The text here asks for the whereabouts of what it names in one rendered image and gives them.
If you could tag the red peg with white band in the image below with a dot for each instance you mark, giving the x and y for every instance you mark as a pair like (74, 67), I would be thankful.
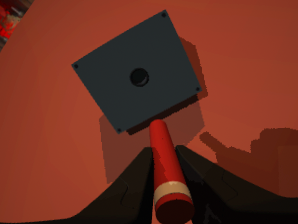
(172, 199)

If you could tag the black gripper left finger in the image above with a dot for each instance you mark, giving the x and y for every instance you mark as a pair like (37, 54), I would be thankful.
(128, 200)

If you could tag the black square panel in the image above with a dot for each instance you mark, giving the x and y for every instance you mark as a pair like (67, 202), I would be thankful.
(138, 74)

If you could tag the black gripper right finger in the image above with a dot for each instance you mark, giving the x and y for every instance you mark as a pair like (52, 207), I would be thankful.
(220, 197)

